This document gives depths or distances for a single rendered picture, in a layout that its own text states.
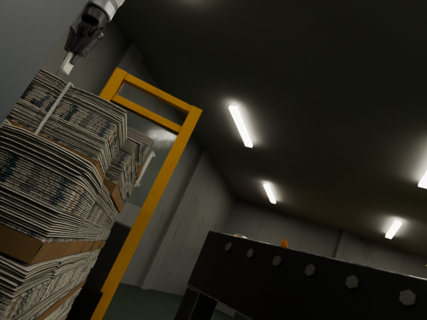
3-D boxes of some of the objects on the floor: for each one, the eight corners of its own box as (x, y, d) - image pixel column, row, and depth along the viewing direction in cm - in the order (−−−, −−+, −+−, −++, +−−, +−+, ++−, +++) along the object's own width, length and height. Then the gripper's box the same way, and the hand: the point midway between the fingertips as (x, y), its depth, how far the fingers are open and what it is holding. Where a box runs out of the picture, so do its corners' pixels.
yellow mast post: (-31, 305, 195) (116, 66, 253) (-24, 303, 203) (117, 72, 261) (-16, 311, 196) (127, 72, 254) (-10, 308, 204) (128, 77, 262)
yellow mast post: (72, 346, 202) (192, 105, 260) (75, 342, 210) (190, 109, 268) (86, 352, 203) (203, 110, 261) (88, 347, 211) (200, 113, 269)
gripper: (118, 25, 110) (86, 82, 103) (88, 20, 114) (55, 75, 108) (107, 7, 103) (72, 68, 97) (75, 3, 108) (39, 61, 101)
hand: (68, 63), depth 103 cm, fingers closed
